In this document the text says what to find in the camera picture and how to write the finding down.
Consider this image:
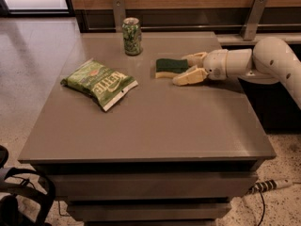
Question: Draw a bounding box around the green Kettle chips bag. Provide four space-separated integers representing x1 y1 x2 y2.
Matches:
60 59 138 111

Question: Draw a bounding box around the metal bracket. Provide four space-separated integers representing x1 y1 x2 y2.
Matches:
112 0 126 32
240 0 268 40

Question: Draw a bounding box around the left metal bracket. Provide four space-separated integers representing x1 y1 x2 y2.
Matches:
112 0 126 32

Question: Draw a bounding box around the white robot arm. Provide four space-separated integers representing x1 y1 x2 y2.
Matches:
172 37 301 108

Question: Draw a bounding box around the green soda can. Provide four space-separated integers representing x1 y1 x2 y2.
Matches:
122 17 142 56

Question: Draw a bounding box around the black power cable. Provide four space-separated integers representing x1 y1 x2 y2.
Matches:
255 186 267 226

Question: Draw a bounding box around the white power strip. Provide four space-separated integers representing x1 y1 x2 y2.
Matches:
248 179 293 194

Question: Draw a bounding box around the grey drawer cabinet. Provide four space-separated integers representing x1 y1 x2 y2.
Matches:
19 32 275 226

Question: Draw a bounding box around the green and yellow sponge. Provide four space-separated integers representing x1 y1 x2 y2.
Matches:
155 58 189 78

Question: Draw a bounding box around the black bag with straps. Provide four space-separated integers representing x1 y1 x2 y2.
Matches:
0 145 55 226

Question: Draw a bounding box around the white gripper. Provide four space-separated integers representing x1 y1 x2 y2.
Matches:
172 49 228 86

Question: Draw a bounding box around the right metal bracket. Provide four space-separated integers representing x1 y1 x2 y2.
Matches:
240 0 268 40

